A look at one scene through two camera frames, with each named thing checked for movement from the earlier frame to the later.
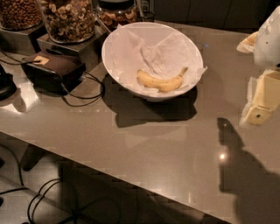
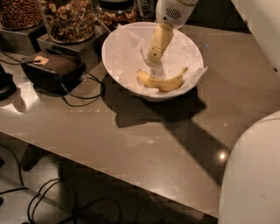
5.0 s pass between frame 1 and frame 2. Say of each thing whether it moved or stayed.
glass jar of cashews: stayed
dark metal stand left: stayed
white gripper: moved
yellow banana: stayed
